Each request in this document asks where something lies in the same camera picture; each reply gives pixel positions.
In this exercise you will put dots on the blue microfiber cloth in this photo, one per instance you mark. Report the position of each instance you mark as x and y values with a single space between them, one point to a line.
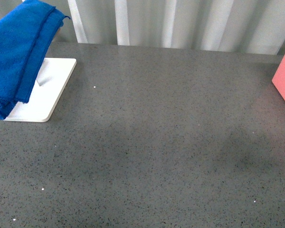
25 36

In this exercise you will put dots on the white towel rack stand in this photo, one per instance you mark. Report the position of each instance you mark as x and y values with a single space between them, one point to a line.
51 81

